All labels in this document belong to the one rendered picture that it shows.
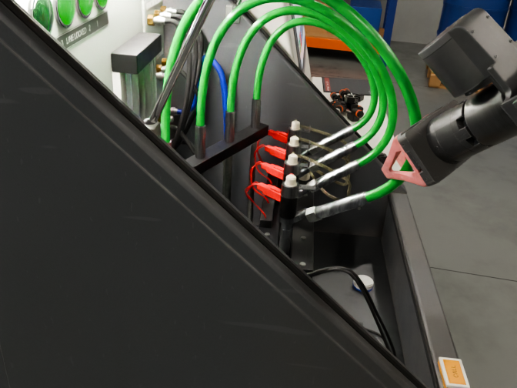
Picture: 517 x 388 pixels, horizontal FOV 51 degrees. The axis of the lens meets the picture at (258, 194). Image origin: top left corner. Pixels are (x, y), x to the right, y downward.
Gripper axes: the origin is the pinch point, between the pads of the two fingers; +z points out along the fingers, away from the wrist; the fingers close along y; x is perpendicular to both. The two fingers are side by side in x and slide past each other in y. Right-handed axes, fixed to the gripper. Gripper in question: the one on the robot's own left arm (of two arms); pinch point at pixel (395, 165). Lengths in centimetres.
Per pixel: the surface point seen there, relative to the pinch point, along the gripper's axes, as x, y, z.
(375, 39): -14.0, -0.2, -8.2
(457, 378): 28.0, 5.4, 6.3
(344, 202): 0.7, 4.7, 7.0
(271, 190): -6.1, 3.0, 24.1
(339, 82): -24, -76, 82
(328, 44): -107, -364, 375
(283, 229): 0.4, 4.2, 25.7
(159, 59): -40, -2, 41
